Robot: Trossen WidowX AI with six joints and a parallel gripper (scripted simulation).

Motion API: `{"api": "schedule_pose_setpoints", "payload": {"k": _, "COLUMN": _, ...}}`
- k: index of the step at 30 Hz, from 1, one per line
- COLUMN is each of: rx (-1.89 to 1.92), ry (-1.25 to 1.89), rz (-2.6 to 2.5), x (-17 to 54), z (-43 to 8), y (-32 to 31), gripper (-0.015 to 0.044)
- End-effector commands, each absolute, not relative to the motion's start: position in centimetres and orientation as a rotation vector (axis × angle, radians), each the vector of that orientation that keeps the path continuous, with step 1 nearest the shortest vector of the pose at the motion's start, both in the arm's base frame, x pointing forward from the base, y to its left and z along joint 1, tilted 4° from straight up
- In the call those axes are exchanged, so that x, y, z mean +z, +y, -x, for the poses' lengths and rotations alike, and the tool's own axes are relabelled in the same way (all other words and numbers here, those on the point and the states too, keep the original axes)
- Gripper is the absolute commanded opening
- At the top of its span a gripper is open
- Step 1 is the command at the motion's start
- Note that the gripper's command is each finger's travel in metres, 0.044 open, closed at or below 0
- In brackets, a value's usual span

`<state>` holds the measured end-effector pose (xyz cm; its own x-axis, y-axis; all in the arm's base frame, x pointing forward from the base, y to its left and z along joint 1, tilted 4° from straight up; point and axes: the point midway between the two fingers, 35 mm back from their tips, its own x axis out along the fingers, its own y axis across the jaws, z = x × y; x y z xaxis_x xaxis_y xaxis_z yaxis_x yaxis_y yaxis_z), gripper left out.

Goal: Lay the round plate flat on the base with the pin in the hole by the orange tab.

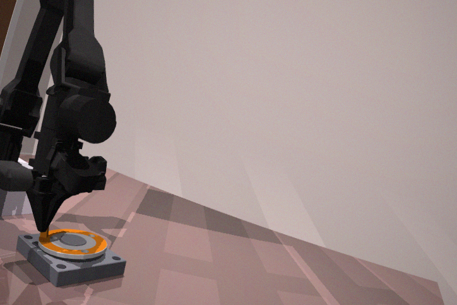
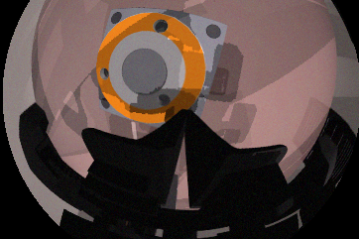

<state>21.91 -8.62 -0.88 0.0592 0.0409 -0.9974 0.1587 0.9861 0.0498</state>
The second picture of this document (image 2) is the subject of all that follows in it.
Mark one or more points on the orange round plate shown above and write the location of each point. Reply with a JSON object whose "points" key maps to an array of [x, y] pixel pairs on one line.
{"points": [[180, 49]]}

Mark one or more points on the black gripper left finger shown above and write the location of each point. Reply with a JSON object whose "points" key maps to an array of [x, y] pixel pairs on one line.
{"points": [[155, 155]]}

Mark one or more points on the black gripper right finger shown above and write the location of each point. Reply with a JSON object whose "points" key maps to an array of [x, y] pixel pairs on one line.
{"points": [[209, 158]]}

